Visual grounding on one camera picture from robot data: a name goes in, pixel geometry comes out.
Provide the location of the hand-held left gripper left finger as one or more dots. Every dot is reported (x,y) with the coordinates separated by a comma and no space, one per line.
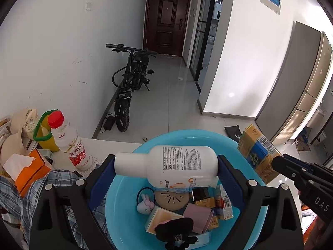
(100,179)

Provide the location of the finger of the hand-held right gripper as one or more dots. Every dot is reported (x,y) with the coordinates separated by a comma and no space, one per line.
(288,165)

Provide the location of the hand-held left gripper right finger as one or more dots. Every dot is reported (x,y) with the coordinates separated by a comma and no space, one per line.
(230,179)

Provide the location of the yellow blue carton box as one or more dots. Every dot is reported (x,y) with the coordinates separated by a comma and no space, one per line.
(257,148)

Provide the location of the blue plastic basin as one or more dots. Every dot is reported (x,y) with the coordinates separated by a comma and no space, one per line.
(123,208)

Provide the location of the white lotion bottle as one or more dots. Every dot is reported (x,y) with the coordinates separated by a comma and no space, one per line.
(169,164)

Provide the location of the yellow green plastic container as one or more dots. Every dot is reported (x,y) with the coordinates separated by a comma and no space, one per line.
(45,140)

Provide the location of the red white small box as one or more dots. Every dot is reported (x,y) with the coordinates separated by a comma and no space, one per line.
(223,203)

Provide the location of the brown doormat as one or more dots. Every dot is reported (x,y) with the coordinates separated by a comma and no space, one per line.
(303,144)

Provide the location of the dark brown small box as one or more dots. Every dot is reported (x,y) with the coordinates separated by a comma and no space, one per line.
(200,194)

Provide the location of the gold box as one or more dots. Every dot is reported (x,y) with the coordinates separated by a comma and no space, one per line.
(205,202)

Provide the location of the red cap milk bottle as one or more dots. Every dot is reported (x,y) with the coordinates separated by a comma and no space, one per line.
(70,145)

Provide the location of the black floor bag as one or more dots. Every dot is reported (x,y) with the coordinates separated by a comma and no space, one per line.
(234,132)

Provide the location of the pink small box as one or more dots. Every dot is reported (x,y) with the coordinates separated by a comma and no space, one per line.
(195,216)

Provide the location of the black bike charger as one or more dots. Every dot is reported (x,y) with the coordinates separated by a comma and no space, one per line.
(109,123)

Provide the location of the round beige case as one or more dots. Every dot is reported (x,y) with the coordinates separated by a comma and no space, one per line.
(171,200)

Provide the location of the light blue packet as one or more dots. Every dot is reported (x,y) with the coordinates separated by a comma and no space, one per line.
(203,239)

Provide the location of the orange tissue box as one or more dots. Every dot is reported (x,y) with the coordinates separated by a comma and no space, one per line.
(31,172)

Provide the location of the pale orange box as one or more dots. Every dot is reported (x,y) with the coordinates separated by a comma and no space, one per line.
(164,216)

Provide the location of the black electric bike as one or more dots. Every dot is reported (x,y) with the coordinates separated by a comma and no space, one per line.
(122,109)

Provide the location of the black knitted cloth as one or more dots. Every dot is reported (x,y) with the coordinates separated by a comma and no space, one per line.
(174,229)

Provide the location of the beige refrigerator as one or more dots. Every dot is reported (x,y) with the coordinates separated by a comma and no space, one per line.
(291,83)

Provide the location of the blue plaid cloth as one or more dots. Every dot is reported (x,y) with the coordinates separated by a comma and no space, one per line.
(10,200)

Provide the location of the beige tote bag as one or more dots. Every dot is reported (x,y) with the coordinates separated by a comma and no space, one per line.
(15,125)

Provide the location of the black framed glass door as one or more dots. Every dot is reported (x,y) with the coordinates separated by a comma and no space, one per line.
(208,44)

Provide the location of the dark brown entrance door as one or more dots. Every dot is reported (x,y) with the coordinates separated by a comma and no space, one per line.
(166,18)

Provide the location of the white light switch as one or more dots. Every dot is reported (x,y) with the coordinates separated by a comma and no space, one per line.
(88,6)

